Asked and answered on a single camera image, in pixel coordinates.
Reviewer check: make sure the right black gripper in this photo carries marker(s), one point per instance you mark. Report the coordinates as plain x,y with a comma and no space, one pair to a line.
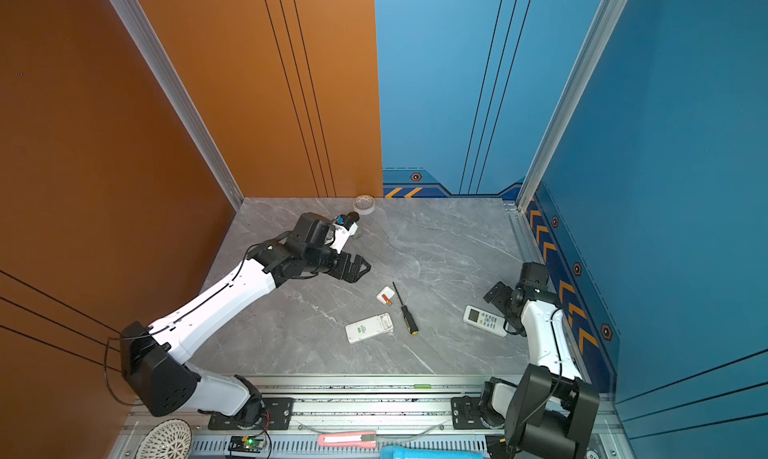
495,290

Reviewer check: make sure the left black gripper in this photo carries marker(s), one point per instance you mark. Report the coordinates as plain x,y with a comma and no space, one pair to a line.
343,272

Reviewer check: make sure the white remote with display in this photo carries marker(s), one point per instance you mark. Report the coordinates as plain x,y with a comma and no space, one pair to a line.
484,321

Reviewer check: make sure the white battery cover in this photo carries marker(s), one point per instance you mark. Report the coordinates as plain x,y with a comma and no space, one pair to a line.
388,291

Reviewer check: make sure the white remote control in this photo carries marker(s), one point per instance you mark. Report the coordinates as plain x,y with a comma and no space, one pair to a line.
369,328

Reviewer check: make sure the black yellow screwdriver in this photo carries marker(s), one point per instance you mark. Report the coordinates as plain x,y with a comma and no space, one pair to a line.
407,315

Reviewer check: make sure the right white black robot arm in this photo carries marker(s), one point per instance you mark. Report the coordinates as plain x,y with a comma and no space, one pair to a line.
550,412

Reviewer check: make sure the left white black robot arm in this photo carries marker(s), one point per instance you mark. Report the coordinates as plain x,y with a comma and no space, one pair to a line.
156,359

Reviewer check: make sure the pink box cutter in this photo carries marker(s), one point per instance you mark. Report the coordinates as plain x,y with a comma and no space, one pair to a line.
364,440

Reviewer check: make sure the cyan cylinder object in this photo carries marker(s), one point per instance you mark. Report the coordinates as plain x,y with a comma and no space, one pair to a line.
399,452

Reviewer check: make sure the green circuit board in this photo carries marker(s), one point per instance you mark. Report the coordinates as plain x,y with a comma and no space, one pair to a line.
253,445

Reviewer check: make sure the white mesh basket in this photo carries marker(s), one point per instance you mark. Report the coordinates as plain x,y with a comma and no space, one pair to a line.
171,439

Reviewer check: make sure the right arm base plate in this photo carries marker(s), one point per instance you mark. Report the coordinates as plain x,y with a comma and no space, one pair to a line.
468,413

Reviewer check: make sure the aluminium rail frame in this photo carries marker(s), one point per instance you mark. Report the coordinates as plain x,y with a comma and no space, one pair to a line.
413,411

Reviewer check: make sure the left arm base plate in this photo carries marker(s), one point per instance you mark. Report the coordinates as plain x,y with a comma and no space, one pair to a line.
265,414

